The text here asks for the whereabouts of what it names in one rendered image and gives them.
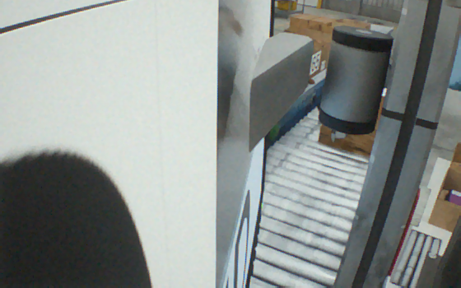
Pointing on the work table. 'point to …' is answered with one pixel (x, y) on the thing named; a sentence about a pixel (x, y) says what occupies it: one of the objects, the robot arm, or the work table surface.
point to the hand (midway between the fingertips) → (332, 138)
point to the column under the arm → (444, 264)
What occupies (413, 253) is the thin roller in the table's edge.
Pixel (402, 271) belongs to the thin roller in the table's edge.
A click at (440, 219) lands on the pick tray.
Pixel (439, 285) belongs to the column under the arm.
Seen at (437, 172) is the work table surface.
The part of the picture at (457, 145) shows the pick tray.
